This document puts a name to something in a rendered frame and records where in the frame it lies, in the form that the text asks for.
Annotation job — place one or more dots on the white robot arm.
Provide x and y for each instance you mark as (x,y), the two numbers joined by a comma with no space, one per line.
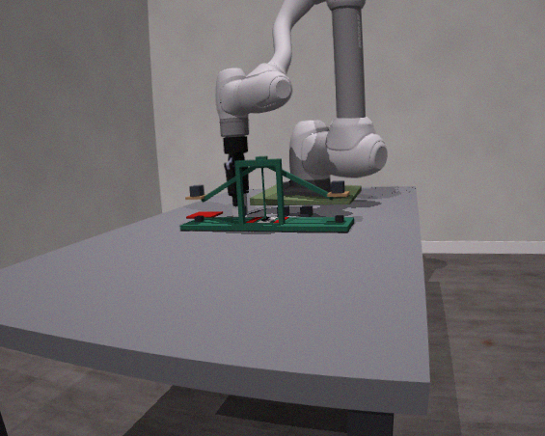
(352,147)

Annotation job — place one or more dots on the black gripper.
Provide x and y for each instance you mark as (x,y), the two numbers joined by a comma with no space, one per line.
(235,148)

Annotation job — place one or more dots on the red flat square plate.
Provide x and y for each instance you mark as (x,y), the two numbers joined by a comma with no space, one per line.
(205,214)

